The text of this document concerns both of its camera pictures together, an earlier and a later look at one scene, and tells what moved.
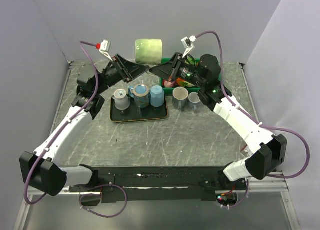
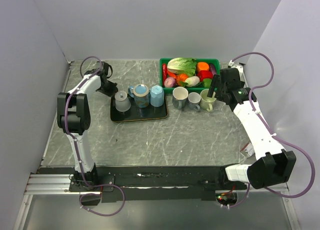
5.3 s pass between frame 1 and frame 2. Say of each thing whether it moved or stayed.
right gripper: moved
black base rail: stayed
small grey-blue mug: stayed
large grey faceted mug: stayed
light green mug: moved
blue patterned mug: stayed
